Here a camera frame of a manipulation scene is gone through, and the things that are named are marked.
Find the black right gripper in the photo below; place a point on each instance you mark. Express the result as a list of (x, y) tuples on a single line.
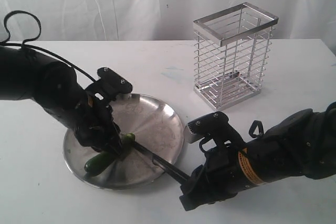
[(221, 176)]

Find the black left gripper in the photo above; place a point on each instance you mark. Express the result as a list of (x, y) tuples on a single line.
[(94, 126)]

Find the green cucumber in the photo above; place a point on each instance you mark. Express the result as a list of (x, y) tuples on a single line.
[(99, 163)]

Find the black handled knife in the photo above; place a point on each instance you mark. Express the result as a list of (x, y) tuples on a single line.
[(170, 169)]

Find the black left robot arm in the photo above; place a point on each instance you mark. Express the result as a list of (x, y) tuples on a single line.
[(28, 74)]

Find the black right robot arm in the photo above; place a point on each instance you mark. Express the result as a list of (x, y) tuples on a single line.
[(303, 144)]

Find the round stainless steel plate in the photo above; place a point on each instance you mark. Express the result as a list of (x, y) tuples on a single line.
[(155, 125)]

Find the white backdrop curtain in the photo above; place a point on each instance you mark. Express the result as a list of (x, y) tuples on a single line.
[(166, 19)]

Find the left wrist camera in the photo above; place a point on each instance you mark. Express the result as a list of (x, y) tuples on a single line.
[(114, 83)]

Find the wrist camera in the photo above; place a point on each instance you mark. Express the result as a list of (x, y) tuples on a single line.
[(214, 126), (114, 83)]

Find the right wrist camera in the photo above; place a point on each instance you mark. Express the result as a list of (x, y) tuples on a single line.
[(214, 126)]

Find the chrome wire utensil basket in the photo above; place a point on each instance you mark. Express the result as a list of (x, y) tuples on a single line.
[(231, 51)]

